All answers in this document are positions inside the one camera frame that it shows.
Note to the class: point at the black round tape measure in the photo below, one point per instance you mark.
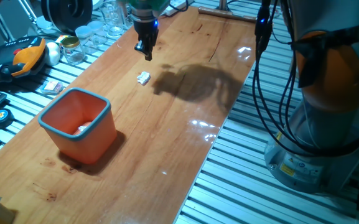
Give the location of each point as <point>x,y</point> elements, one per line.
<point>0,116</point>

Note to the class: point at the clear jar white lid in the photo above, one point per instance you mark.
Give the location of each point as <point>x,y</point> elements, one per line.
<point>83,32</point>

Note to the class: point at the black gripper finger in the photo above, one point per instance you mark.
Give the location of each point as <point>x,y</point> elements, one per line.
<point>141,46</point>
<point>149,51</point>

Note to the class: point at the small clear wrapped packet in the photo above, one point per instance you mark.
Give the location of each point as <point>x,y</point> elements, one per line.
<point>52,87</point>

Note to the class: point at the glass jar gold lid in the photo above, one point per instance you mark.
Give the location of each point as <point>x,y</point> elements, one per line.
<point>73,53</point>

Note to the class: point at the white power strip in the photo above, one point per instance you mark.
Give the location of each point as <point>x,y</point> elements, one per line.
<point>182,3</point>

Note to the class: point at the white tissue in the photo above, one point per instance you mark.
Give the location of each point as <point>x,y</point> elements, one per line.
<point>143,77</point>

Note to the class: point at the white egg-shaped object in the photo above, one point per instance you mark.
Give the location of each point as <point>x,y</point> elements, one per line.
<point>53,54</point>

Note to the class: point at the orange wooden board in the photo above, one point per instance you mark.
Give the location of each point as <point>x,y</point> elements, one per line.
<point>166,171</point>

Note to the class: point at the clear drinking glass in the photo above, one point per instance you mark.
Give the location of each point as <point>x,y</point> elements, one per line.
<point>114,21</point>

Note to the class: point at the small colourful box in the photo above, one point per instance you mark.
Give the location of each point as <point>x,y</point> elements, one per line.
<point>61,39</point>

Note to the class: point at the black filament spool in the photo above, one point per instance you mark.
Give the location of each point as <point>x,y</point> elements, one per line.
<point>67,15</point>

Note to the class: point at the upright metal post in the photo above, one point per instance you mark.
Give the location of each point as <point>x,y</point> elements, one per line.
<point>223,4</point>

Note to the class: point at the orange trash can blue rim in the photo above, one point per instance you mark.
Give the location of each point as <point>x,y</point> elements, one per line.
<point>86,149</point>

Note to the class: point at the large crumpled white paper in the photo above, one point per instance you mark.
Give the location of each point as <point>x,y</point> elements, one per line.
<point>82,128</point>

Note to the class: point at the grey and orange KUKA arm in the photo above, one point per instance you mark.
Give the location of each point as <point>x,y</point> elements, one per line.
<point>322,18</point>

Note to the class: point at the black orange teach pendant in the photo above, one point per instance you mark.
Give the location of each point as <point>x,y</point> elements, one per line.
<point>26,57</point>

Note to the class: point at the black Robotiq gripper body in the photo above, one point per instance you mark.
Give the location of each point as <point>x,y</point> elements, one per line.
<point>145,28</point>

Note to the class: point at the clear plastic jar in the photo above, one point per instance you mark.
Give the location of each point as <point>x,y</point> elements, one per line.
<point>98,34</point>

